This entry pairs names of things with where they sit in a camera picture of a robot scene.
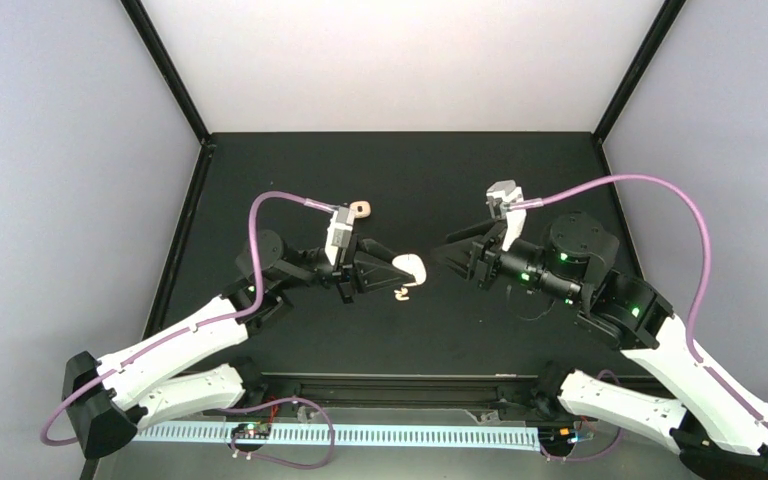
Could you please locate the right black frame post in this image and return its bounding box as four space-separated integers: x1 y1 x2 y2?
592 0 686 146

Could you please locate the left black frame post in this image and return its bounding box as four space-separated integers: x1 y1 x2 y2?
120 0 211 145

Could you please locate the small green circuit board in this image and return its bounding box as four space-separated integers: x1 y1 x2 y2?
231 422 272 441

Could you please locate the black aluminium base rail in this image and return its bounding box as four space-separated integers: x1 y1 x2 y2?
232 373 577 426

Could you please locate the pink earbuds charging case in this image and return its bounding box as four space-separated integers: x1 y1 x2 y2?
349 200 372 219

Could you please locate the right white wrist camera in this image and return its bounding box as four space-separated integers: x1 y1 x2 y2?
486 180 527 252

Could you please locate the right base circuit board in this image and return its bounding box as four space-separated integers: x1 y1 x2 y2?
538 428 593 445

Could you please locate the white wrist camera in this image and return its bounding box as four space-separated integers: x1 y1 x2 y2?
486 180 527 252
324 206 356 266

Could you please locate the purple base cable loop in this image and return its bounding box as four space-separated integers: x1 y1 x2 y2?
211 396 338 472

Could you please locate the white slotted cable duct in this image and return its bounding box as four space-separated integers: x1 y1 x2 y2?
134 421 540 452

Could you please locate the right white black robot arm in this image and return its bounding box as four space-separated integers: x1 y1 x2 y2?
432 212 768 479

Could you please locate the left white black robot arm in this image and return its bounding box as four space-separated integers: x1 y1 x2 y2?
62 230 427 459

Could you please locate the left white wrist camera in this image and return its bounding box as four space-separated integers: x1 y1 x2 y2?
324 206 356 266

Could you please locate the black frame post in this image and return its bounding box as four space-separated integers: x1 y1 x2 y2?
592 0 686 146
120 0 211 145

